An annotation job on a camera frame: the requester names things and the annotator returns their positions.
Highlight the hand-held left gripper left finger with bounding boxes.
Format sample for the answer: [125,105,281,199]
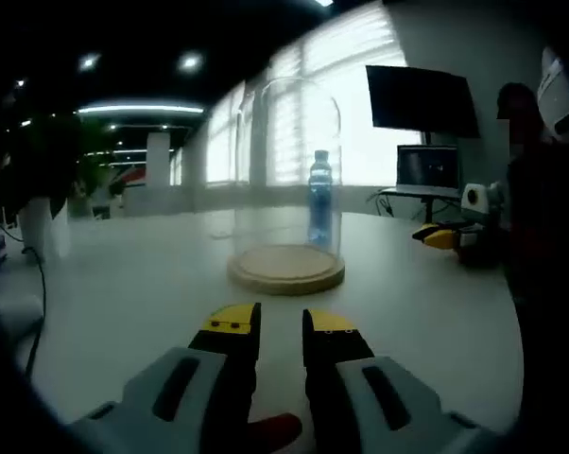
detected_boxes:
[69,302,262,454]

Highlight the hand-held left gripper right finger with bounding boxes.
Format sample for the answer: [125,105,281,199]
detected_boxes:
[302,309,503,454]

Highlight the blue drink bottle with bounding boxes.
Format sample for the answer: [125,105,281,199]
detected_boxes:
[306,149,336,247]

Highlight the clear glass dome cover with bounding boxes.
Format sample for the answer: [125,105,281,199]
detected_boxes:
[233,75,346,286]

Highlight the open laptop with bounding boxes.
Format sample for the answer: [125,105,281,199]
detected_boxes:
[381,144,461,198]

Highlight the person's left hand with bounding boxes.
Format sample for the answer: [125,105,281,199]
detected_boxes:
[245,412,303,454]

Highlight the laptop stand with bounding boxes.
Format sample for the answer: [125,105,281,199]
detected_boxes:
[367,187,461,224]

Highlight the person's torso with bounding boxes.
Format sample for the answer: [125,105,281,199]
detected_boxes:
[501,136,569,441]

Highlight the white VR headset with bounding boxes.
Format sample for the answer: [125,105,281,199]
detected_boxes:
[535,45,569,143]

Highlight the round wooden base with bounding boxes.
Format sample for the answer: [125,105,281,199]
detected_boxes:
[226,243,347,297]

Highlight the potted green plant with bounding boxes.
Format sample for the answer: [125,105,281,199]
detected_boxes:
[0,113,120,264]

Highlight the black wall monitor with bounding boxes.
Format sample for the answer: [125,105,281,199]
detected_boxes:
[365,64,482,140]

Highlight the black cable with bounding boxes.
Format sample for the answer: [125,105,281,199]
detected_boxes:
[0,219,48,379]

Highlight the red blue wall graphic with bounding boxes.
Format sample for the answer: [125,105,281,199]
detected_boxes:
[109,166,148,189]

